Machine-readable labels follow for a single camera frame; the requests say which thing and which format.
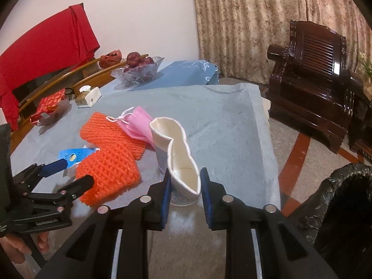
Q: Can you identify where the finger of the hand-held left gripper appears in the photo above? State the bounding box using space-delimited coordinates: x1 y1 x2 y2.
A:
27 174 95 210
12 158 70 192

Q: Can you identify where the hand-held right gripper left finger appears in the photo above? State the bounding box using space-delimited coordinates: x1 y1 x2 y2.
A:
35 169 172 279

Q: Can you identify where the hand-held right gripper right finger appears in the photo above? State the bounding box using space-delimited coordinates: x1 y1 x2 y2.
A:
200 167 339 279

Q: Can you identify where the blue foil packet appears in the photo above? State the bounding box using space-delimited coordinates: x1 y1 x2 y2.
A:
57 147 101 170

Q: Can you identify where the orange foam net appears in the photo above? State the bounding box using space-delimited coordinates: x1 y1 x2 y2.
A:
75 112 146 207

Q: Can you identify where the crushed white paper cup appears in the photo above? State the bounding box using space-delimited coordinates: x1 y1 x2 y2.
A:
149 117 202 207

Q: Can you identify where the pink face mask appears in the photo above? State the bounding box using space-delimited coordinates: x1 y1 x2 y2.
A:
106 106 157 149

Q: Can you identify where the trash bin with black liner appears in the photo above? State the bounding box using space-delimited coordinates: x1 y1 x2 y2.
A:
286 163 372 279

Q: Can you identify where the person's left hand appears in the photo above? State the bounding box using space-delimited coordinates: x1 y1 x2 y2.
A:
0 231 50 265

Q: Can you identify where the grey table cloth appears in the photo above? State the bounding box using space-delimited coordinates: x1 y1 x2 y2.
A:
10 83 281 279

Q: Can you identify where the red patterned packet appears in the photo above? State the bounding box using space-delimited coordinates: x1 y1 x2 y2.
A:
30 91 69 123

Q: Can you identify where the white gold tissue box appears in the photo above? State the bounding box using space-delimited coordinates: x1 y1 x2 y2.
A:
75 85 102 106

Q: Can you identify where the black television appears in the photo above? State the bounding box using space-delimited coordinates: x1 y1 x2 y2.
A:
13 77 59 102

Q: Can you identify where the wooden television cabinet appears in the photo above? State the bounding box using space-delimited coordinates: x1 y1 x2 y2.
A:
10 54 149 140

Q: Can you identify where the red cloth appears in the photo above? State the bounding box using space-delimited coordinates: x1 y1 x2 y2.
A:
0 3 101 131

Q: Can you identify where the red plastic bag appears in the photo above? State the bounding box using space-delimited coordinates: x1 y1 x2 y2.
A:
99 50 123 69

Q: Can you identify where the glass fruit bowl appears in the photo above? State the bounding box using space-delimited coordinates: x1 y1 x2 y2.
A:
111 56 165 86

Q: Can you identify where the blue embroidered tablecloth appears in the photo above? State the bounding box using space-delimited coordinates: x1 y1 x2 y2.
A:
99 60 220 96

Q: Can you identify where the dark wooden slatted armchair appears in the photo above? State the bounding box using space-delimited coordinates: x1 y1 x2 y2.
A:
265 20 364 154

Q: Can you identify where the beige floral curtain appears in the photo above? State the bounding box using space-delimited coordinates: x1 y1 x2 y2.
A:
190 0 372 85

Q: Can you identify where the potted green plant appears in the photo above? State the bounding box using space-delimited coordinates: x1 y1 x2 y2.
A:
359 51 372 79

